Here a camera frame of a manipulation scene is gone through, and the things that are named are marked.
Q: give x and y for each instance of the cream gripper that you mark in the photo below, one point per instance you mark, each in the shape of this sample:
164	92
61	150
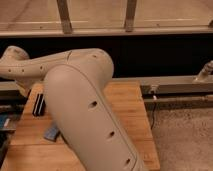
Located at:
24	87

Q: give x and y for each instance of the black whiteboard eraser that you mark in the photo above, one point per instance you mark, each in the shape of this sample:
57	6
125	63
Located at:
39	106

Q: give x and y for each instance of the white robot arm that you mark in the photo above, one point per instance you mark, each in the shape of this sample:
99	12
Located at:
73	86

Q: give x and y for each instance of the blue sponge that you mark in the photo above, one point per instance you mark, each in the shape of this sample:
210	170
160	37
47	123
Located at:
52	132

